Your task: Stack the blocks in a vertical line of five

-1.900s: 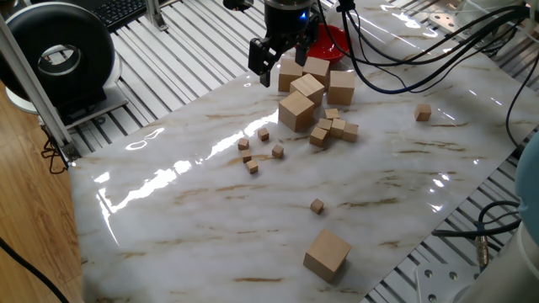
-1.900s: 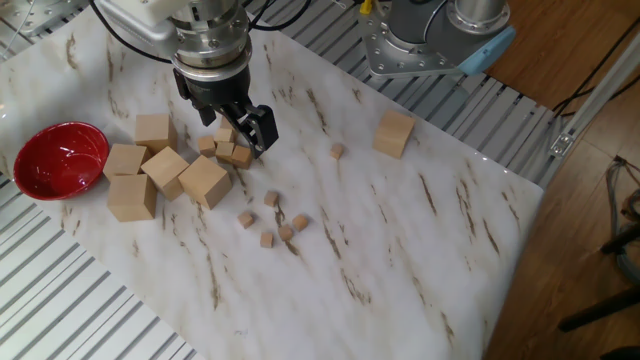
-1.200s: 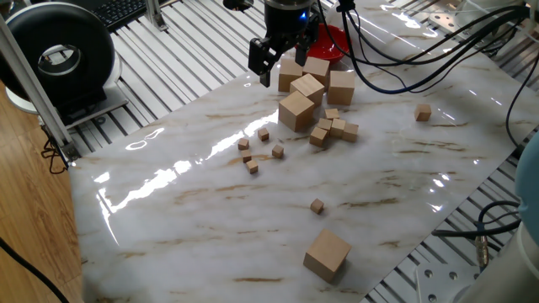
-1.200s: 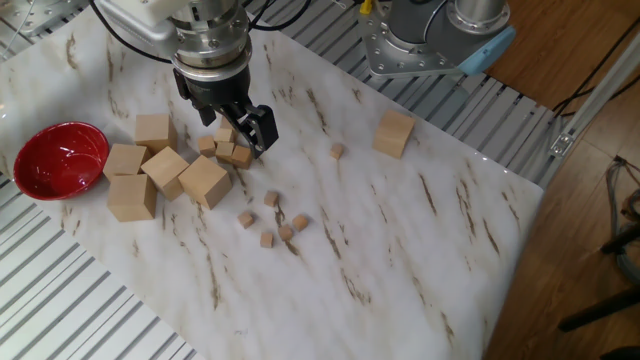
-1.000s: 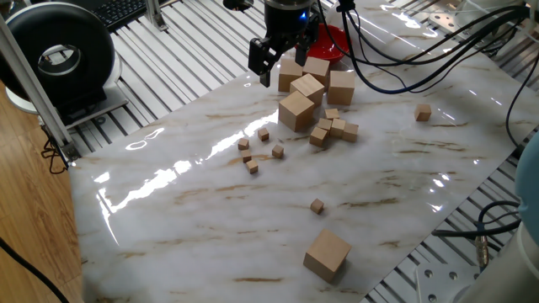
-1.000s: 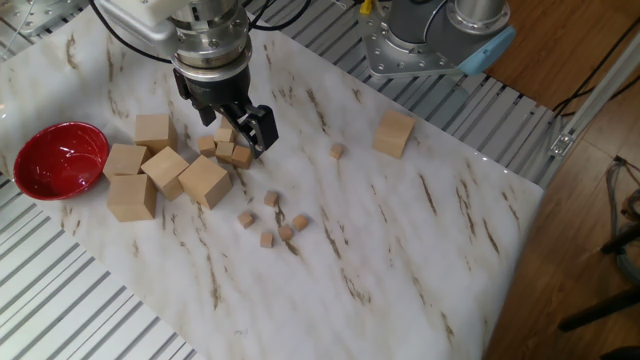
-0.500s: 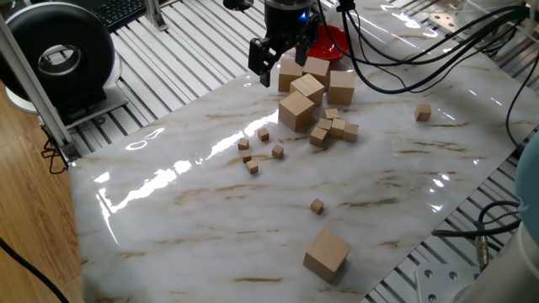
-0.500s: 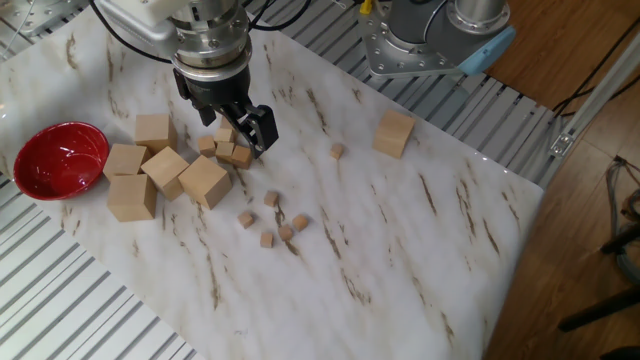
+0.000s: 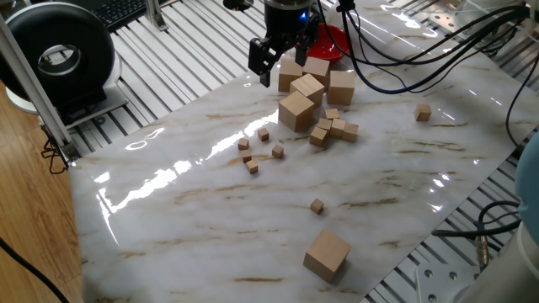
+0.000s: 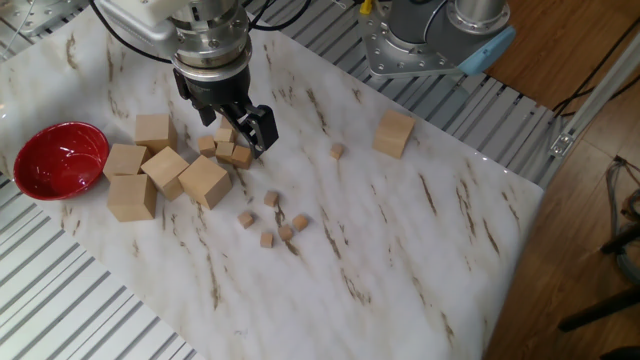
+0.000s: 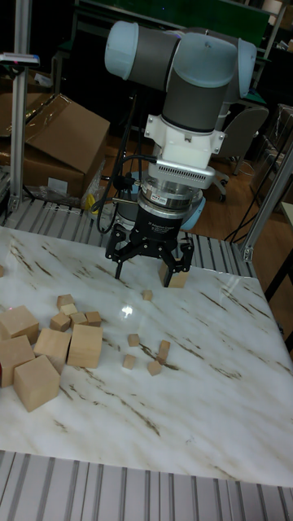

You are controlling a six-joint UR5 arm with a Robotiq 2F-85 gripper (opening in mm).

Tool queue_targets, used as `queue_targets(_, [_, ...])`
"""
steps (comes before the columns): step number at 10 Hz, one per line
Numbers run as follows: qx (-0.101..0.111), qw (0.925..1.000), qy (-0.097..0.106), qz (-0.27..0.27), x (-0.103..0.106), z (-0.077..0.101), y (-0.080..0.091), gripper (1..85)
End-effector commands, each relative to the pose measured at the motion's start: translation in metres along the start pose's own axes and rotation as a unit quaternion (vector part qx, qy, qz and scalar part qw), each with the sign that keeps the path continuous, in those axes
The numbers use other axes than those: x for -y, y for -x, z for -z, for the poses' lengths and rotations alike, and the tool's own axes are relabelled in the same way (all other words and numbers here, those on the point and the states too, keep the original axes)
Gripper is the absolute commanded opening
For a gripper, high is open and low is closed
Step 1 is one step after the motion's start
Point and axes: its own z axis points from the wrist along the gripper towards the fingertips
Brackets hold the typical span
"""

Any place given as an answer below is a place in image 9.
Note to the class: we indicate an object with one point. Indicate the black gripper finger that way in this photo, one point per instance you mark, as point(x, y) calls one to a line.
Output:
point(261, 56)
point(307, 46)

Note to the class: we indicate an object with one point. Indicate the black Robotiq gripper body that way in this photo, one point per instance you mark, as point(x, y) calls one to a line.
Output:
point(288, 21)

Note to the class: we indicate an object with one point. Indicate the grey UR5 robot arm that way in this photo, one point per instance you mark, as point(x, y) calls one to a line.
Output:
point(528, 189)

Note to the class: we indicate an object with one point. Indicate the large wooden cube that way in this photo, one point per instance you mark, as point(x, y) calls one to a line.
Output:
point(316, 69)
point(289, 76)
point(308, 87)
point(326, 254)
point(341, 87)
point(296, 110)

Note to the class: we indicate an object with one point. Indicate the red glossy bowl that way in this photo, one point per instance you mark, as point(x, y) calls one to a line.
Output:
point(332, 46)

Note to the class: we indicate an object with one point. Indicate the medium wooden cube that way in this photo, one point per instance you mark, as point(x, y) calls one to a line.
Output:
point(423, 112)
point(318, 136)
point(324, 124)
point(337, 127)
point(332, 113)
point(350, 132)

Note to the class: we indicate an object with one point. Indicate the small wooden cube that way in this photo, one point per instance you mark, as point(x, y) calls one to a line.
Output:
point(252, 166)
point(263, 134)
point(243, 144)
point(316, 206)
point(277, 151)
point(246, 155)

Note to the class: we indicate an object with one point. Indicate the round silver mounting plate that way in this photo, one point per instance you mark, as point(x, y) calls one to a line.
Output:
point(442, 20)

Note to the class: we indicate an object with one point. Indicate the black computer keyboard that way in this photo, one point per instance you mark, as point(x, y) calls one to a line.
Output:
point(118, 12)

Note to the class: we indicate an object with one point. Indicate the white marble pattern sheet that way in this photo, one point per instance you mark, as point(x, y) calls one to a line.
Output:
point(210, 210)

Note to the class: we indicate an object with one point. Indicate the aluminium corner bracket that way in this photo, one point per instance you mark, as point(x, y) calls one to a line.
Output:
point(156, 19)

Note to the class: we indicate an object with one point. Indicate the white lamp base plate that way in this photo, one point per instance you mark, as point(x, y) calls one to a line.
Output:
point(114, 101)

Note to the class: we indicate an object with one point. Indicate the aluminium frame post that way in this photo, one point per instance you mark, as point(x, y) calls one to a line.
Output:
point(29, 84)

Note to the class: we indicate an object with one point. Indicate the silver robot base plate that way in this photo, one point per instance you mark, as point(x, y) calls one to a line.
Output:
point(438, 286)

